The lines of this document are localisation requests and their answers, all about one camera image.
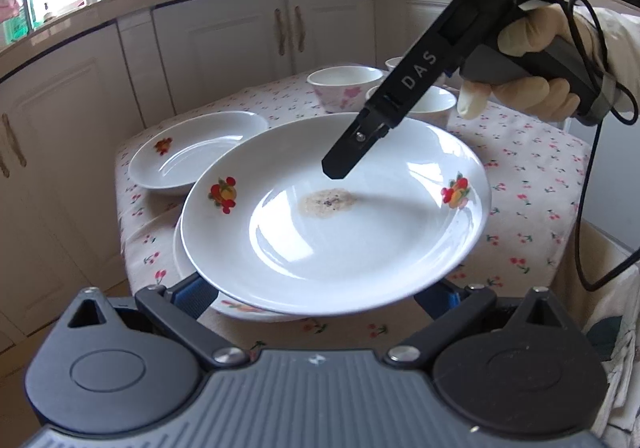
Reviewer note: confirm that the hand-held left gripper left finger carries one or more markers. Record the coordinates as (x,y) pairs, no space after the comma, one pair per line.
(192,295)

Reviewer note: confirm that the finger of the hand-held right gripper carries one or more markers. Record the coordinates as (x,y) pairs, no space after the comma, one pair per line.
(352,148)

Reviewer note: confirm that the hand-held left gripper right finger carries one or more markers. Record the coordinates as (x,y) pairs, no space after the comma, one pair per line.
(437,298)

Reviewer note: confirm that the large white fruit-print plate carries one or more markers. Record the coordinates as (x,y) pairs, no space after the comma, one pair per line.
(240,308)
(310,248)

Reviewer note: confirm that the plain white bowl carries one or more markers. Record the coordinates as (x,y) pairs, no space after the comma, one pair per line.
(395,63)
(432,103)

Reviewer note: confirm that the person's right forearm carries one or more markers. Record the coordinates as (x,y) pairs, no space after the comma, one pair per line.
(622,41)

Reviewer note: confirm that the person's right hand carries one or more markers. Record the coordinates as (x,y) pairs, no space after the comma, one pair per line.
(540,26)

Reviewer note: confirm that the white bowl with pink flowers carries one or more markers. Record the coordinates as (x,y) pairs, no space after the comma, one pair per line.
(340,88)

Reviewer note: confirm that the cherry-print tablecloth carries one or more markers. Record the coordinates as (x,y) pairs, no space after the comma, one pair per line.
(525,208)

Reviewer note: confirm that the small white fruit-print plate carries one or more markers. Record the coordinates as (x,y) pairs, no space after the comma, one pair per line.
(200,148)

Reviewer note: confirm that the white printed apron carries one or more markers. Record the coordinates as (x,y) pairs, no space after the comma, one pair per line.
(620,328)

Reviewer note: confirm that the pink cloth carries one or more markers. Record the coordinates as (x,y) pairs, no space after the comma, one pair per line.
(9,3)

